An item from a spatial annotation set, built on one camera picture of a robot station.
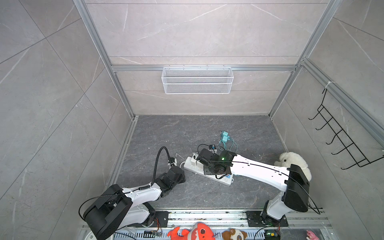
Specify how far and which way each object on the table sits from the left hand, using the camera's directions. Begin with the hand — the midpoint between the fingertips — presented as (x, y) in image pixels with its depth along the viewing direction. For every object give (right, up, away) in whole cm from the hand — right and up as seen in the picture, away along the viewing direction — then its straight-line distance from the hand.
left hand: (184, 170), depth 89 cm
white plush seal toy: (+54, +9, -13) cm, 57 cm away
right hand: (+14, +3, -9) cm, 17 cm away
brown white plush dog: (+25, -24, -21) cm, 40 cm away
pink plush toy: (+61, -24, -22) cm, 69 cm away
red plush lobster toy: (+8, -20, -24) cm, 33 cm away
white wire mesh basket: (+8, +58, +12) cm, 60 cm away
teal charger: (+28, +18, +15) cm, 36 cm away
